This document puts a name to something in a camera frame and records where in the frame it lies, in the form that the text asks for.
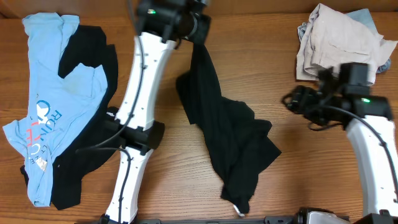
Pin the black garment with logo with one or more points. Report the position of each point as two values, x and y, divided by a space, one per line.
93 146

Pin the pale blue folded cloth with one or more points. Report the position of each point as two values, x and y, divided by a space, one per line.
364 16

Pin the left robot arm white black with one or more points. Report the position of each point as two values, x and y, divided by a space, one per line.
160 26

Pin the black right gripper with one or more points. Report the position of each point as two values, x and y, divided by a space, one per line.
303 99

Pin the light blue printed t-shirt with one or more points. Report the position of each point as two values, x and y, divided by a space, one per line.
58 108

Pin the black t-shirt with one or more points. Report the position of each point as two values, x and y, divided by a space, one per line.
237 142

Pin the beige folded shorts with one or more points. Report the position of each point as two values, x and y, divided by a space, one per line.
331 38

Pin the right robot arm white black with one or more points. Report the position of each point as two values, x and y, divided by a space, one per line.
347 101

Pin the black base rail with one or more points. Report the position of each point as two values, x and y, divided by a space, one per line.
266 220

